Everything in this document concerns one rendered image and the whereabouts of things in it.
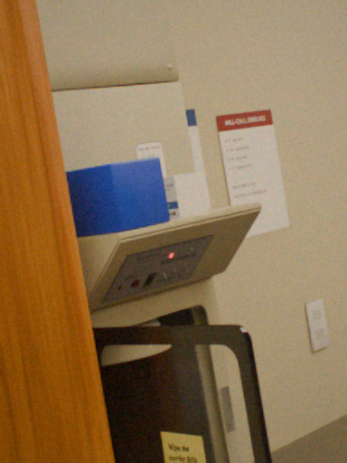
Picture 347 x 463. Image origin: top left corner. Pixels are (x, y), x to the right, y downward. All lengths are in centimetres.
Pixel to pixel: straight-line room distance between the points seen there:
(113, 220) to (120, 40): 32
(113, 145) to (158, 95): 13
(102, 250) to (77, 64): 28
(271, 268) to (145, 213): 116
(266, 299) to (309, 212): 28
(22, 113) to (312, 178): 147
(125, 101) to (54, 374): 43
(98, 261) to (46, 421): 22
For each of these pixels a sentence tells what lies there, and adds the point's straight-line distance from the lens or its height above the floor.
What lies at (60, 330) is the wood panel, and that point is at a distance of 151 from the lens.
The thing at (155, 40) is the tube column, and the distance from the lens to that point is 181.
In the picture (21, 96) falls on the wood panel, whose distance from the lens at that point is 150.
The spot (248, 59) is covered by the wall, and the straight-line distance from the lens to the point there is 274.
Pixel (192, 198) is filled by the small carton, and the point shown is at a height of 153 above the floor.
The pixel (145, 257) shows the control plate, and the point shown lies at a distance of 160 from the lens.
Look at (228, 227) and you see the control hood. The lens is 172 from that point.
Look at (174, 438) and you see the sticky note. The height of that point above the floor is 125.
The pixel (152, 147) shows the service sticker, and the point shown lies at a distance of 176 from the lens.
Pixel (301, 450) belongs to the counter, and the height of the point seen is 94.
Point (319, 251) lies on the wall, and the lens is 287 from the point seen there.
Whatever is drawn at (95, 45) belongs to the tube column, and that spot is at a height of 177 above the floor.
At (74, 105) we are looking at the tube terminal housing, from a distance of 166.
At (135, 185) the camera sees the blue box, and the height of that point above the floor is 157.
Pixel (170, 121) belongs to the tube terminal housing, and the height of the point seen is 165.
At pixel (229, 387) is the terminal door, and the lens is 141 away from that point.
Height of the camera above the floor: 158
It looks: 3 degrees down
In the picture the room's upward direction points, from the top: 9 degrees counter-clockwise
